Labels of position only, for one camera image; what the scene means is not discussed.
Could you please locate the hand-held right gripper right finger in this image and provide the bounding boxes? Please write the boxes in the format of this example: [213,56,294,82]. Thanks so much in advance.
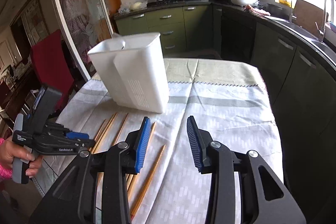
[186,116,306,224]

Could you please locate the red upholstered wooden chair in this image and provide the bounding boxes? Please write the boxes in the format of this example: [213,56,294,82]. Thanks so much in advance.
[29,29,79,119]

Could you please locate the wooden chopstick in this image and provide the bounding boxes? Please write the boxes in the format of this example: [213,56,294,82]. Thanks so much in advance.
[90,113,118,154]
[93,119,108,142]
[112,113,129,147]
[127,122,156,199]
[130,144,166,216]

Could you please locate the steel double sink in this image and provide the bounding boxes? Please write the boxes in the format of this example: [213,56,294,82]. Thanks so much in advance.
[285,21,336,56]

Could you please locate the small steel faucet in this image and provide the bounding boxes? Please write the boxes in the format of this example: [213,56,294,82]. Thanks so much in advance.
[280,0,296,23]

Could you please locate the patterned grey green tablecloth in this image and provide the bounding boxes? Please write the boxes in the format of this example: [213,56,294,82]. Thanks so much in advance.
[39,58,285,224]

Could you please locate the person's left hand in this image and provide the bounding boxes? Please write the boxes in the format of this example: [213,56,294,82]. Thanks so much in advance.
[0,138,43,179]

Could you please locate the green lower drawer cabinets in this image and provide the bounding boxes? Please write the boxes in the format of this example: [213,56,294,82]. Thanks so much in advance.
[115,4,214,57]

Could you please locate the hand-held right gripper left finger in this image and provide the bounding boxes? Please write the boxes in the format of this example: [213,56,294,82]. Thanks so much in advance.
[29,116,152,224]

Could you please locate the black cooking pot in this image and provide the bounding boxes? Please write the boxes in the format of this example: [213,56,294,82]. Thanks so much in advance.
[266,3,289,18]

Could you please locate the dark green counter cabinets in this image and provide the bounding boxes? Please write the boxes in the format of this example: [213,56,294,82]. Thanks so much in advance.
[212,5,336,188]

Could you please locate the white plastic utensil holder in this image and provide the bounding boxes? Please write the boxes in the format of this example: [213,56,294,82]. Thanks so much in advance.
[87,32,170,113]

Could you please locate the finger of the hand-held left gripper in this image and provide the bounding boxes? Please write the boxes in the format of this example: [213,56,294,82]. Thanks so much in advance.
[76,138,96,149]
[64,130,84,140]

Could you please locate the white plastic bag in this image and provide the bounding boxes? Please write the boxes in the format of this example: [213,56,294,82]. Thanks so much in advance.
[119,2,132,15]

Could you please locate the brown cutting board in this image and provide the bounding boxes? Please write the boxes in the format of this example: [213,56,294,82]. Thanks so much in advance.
[293,0,326,34]

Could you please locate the red checked towel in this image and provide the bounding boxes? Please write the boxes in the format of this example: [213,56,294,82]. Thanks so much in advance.
[244,5,271,17]

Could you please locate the checked hanging apron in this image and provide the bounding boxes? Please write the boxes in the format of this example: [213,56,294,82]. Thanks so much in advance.
[59,0,91,56]

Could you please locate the tall steel faucet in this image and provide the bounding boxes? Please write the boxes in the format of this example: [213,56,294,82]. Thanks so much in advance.
[316,0,336,42]

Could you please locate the pale dough in bag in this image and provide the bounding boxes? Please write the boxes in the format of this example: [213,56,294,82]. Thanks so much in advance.
[131,1,147,11]

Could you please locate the black gas stove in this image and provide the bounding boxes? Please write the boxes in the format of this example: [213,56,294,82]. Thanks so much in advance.
[147,0,210,5]

